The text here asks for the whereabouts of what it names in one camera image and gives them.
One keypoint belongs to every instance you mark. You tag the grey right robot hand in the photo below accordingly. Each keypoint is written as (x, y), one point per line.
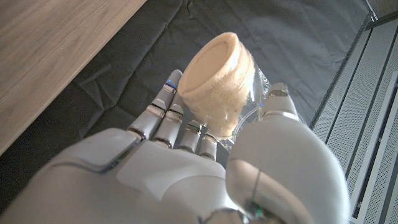
(155, 180)

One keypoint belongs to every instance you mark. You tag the clear plastic cup with sugar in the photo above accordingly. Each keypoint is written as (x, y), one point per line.
(214, 84)

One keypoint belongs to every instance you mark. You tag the black cloth backdrop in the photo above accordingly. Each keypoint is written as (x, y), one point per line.
(295, 46)

